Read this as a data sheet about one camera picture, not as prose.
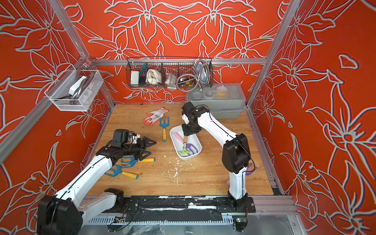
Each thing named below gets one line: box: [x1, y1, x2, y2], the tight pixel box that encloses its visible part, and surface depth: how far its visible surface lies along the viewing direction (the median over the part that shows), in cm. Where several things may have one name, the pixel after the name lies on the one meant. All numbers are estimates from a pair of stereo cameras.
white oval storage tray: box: [169, 124, 203, 161], surface depth 95 cm
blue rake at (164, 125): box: [159, 117, 170, 142], surface depth 108 cm
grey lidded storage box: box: [185, 83, 246, 120], surface depth 105 cm
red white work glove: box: [142, 106, 169, 126], surface depth 112 cm
